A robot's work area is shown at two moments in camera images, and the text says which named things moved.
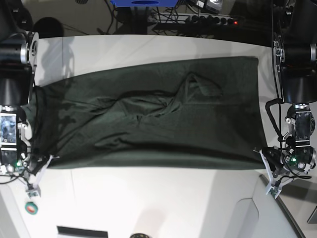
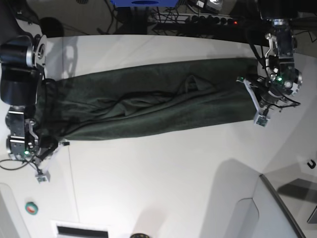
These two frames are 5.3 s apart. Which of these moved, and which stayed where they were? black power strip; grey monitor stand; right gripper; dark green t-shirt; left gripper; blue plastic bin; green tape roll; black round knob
Moved: dark green t-shirt; right gripper; left gripper
Stayed: black power strip; grey monitor stand; black round knob; blue plastic bin; green tape roll
